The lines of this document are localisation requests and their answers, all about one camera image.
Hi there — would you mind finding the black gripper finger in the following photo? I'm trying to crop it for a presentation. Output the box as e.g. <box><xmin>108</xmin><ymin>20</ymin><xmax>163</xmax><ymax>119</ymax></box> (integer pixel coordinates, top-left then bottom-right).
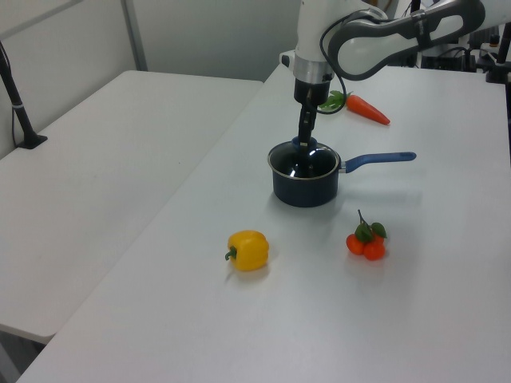
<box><xmin>297</xmin><ymin>103</ymin><xmax>318</xmax><ymax>148</ymax></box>

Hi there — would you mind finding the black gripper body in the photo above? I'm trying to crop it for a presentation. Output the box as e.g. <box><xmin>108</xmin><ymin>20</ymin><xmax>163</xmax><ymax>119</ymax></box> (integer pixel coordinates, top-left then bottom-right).
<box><xmin>294</xmin><ymin>78</ymin><xmax>332</xmax><ymax>108</ymax></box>

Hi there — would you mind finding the glass lid with blue knob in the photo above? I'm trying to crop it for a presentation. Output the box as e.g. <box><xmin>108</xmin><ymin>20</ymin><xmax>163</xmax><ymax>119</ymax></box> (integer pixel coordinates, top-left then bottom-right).
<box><xmin>266</xmin><ymin>135</ymin><xmax>341</xmax><ymax>181</ymax></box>

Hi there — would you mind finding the orange toy carrot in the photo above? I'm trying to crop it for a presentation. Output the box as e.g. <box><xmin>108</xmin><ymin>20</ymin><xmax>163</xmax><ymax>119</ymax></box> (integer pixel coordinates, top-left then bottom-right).
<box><xmin>317</xmin><ymin>90</ymin><xmax>391</xmax><ymax>127</ymax></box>

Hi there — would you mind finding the dark blue saucepan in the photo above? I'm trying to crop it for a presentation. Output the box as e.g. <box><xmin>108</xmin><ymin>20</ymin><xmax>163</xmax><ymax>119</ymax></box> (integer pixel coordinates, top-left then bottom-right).
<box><xmin>266</xmin><ymin>150</ymin><xmax>418</xmax><ymax>208</ymax></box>

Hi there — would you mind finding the yellow toy bell pepper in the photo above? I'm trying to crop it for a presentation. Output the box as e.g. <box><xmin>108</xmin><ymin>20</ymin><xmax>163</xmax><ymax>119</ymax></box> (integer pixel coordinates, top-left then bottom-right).
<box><xmin>224</xmin><ymin>229</ymin><xmax>271</xmax><ymax>273</ymax></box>

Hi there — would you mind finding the black equipment box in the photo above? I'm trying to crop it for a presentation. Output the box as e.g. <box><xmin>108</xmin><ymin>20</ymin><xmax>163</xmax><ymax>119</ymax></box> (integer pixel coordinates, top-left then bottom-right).
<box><xmin>421</xmin><ymin>45</ymin><xmax>486</xmax><ymax>73</ymax></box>

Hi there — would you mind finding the orange toy tomato cluster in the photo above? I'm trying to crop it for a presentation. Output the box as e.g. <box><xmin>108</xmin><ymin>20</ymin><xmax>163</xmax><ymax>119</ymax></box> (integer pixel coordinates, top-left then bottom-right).
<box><xmin>345</xmin><ymin>209</ymin><xmax>388</xmax><ymax>262</ymax></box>

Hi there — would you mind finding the white side table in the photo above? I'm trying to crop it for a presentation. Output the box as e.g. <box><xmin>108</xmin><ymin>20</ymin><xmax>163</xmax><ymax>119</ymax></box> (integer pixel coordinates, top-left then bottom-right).
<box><xmin>0</xmin><ymin>69</ymin><xmax>265</xmax><ymax>345</ymax></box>

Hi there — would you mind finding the black pole with white band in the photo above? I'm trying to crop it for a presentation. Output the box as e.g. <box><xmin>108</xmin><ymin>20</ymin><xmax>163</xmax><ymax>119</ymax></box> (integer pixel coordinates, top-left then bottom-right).
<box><xmin>0</xmin><ymin>39</ymin><xmax>49</xmax><ymax>151</ymax></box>

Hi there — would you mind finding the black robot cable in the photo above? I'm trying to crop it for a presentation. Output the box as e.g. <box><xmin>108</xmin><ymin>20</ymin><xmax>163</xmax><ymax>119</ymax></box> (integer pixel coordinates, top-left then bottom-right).
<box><xmin>315</xmin><ymin>10</ymin><xmax>424</xmax><ymax>115</ymax></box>

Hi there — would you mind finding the aluminium frame post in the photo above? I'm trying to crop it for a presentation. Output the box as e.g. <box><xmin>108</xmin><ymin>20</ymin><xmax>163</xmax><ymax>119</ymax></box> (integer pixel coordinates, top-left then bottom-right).
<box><xmin>121</xmin><ymin>0</ymin><xmax>149</xmax><ymax>73</ymax></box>

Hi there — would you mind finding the black camera stand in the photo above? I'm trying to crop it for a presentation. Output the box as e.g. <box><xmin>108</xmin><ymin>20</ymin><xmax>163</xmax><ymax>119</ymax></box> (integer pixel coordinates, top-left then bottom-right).
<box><xmin>485</xmin><ymin>23</ymin><xmax>511</xmax><ymax>85</ymax></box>

